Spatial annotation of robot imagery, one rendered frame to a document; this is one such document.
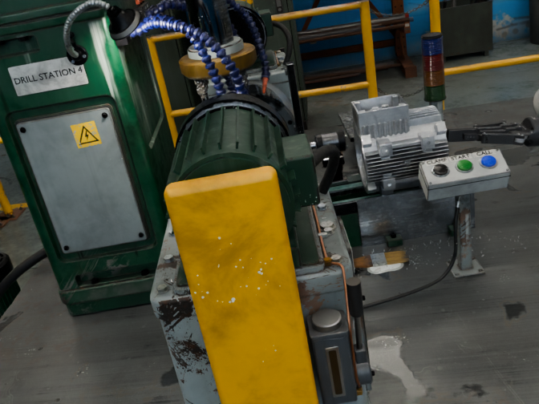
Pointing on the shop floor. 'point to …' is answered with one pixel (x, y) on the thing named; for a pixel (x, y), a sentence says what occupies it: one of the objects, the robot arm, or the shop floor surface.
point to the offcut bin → (466, 26)
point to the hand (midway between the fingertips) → (461, 135)
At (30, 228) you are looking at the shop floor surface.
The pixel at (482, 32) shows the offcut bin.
